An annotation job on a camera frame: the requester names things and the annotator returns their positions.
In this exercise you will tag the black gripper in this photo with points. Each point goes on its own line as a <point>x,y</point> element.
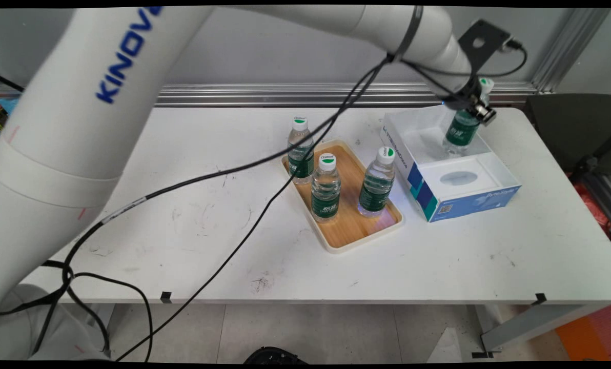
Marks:
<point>463,95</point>

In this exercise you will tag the water bottle green label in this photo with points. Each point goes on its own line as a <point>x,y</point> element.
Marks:
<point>461,133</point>
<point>326,192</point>
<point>376,187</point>
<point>300,154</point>

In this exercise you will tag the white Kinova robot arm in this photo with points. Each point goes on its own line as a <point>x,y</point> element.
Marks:
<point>80,123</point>

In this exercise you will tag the blue white tissue box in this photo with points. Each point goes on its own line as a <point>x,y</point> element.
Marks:
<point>459,192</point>

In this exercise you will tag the red bag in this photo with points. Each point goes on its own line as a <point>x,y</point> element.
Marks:
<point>592,205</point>

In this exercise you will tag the wooden tray white rim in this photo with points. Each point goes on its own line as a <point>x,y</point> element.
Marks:
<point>349,228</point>

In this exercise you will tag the black tape marker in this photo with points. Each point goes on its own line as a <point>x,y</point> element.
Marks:
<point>166,296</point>
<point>540,298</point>

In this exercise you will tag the grey table leg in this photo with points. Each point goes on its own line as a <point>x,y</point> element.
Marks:
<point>531,323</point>

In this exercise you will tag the orange floor box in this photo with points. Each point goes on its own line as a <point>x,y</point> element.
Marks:
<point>590,335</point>

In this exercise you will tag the black round floor object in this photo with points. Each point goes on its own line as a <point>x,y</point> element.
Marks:
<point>275,356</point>

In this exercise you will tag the blue shrink-wrapped bottle pack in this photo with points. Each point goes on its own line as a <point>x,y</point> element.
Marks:
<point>9,104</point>

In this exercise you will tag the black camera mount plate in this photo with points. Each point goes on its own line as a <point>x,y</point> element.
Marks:
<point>482,41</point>

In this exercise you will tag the aluminium frame post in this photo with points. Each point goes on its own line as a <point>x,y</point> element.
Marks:
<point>567,46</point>

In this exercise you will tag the aluminium frame rail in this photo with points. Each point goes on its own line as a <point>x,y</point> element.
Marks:
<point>285,95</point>

